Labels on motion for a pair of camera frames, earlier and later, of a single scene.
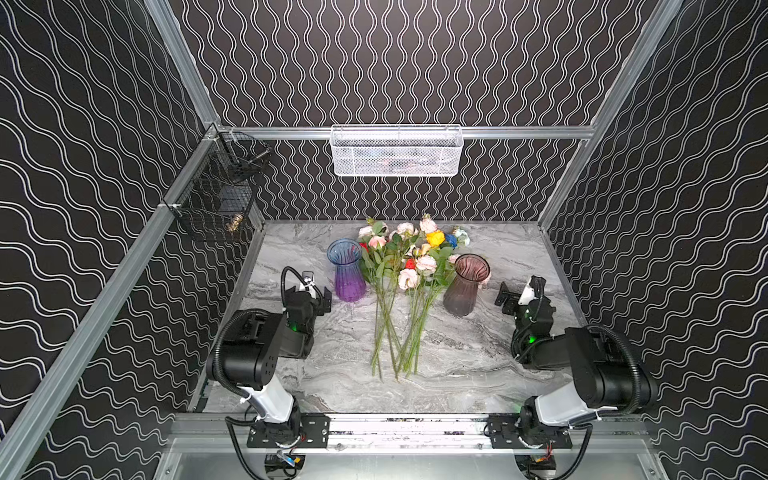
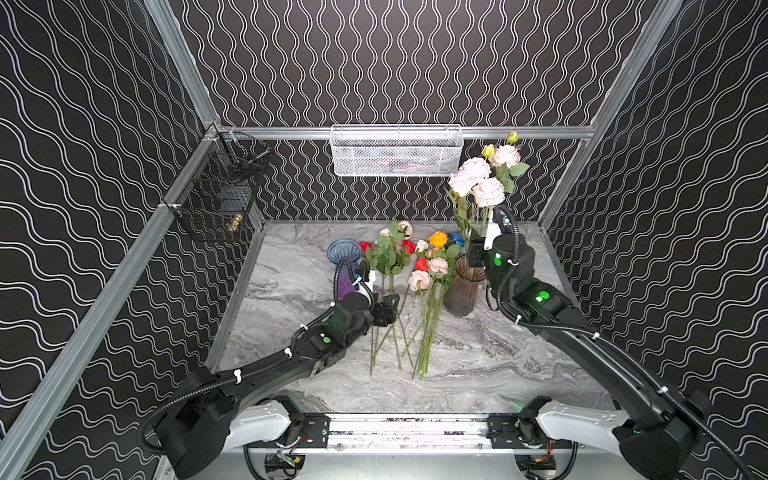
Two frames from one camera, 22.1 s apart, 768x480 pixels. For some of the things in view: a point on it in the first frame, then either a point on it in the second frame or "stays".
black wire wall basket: (216, 197) stays
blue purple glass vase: (345, 255) stays
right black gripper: (512, 297) -> (477, 251)
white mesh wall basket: (396, 150) stays
